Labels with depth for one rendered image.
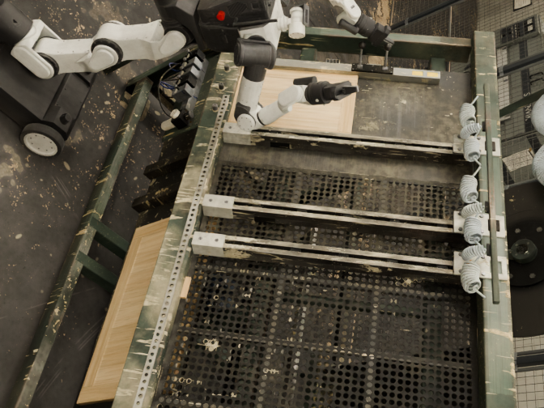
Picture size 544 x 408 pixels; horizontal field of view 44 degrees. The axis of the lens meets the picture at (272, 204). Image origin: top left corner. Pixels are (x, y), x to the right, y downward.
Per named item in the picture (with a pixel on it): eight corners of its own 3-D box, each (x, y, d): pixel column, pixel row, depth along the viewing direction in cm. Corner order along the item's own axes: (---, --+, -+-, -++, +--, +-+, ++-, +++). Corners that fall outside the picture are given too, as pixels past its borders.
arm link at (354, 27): (359, 22, 320) (339, 10, 317) (371, 13, 311) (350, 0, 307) (351, 41, 317) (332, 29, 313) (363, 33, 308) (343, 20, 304)
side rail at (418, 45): (254, 39, 353) (252, 22, 345) (467, 55, 340) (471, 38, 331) (252, 46, 350) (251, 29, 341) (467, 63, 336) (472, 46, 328)
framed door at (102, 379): (139, 230, 333) (136, 227, 332) (223, 202, 303) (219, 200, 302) (80, 405, 280) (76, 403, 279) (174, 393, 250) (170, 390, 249)
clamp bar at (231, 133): (227, 129, 306) (222, 91, 287) (493, 155, 291) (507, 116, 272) (223, 146, 300) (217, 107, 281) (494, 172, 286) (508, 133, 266)
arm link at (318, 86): (332, 82, 246) (306, 86, 253) (337, 108, 249) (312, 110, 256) (350, 74, 255) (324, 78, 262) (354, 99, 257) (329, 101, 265)
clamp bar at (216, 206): (207, 200, 282) (201, 163, 263) (497, 231, 267) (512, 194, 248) (202, 219, 276) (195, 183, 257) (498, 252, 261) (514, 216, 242)
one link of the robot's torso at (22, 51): (5, 53, 300) (23, 42, 292) (22, 25, 311) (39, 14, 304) (41, 84, 312) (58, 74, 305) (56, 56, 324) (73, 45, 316)
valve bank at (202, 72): (167, 51, 336) (203, 32, 323) (186, 70, 345) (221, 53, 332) (140, 123, 307) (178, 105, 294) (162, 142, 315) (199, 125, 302)
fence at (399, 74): (244, 61, 334) (244, 55, 331) (438, 78, 322) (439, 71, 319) (243, 68, 331) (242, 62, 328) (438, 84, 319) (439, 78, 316)
